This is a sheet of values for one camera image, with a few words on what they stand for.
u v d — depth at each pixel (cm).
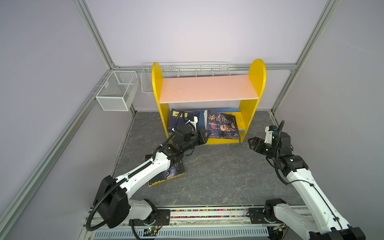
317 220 42
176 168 85
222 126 80
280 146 56
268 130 70
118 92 94
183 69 94
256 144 68
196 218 75
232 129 81
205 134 73
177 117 55
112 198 40
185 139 59
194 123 69
